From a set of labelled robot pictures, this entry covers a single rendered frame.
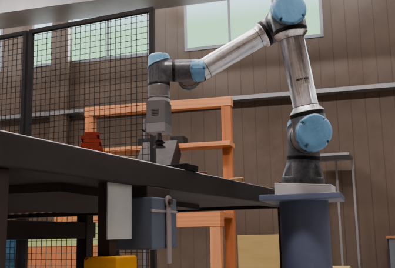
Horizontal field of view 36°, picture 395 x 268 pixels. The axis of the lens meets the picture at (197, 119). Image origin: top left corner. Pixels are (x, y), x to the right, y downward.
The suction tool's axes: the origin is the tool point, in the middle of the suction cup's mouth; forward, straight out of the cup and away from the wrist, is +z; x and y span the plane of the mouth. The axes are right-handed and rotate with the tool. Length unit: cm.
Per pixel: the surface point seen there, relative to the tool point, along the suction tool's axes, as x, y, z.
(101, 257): 8, 69, 33
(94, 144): -54, -75, -14
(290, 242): 39, -20, 32
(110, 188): 10, 68, 19
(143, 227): 12, 54, 27
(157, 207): 15, 52, 22
